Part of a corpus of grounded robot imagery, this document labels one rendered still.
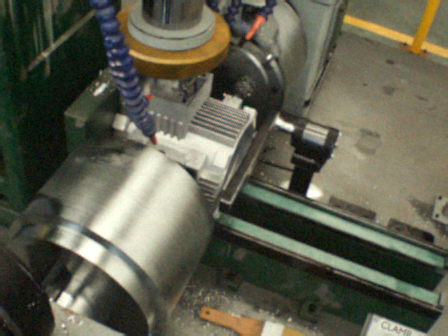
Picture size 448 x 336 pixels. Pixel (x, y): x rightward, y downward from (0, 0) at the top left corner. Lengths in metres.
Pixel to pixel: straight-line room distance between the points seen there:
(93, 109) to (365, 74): 0.98
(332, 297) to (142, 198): 0.45
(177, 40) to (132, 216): 0.26
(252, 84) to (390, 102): 0.62
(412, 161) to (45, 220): 0.96
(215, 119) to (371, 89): 0.77
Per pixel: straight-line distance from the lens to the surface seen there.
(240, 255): 1.05
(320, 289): 1.05
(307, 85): 1.39
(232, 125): 0.93
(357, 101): 1.57
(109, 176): 0.76
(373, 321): 0.78
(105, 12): 0.63
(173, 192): 0.77
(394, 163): 1.43
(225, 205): 0.92
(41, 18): 0.92
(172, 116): 0.91
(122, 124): 0.95
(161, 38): 0.83
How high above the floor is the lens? 1.72
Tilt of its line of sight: 46 degrees down
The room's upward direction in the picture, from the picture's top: 10 degrees clockwise
